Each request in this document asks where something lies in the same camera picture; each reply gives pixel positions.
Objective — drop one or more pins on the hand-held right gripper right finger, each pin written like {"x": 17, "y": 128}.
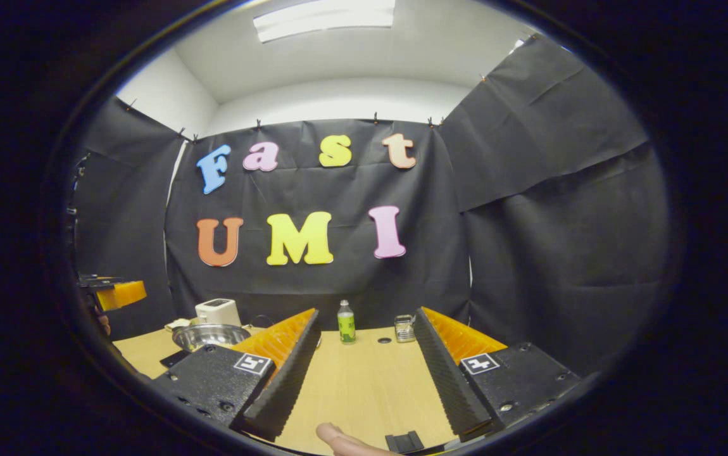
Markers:
{"x": 446, "y": 380}

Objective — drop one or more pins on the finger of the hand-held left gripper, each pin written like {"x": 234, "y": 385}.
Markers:
{"x": 123, "y": 294}

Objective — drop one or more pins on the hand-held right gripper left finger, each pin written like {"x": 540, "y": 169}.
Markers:
{"x": 288, "y": 380}

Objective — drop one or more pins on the black induction cooktop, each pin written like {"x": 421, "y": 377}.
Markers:
{"x": 174, "y": 360}

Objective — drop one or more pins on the stainless steel pot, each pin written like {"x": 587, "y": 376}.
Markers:
{"x": 209, "y": 335}

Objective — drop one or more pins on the white bread sandwich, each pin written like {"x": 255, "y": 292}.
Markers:
{"x": 179, "y": 325}

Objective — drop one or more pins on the green label drink bottle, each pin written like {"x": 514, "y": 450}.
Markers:
{"x": 346, "y": 326}

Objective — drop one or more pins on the white toaster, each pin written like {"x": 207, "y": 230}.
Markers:
{"x": 218, "y": 312}

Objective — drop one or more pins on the black backdrop cloth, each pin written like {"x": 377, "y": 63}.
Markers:
{"x": 528, "y": 221}

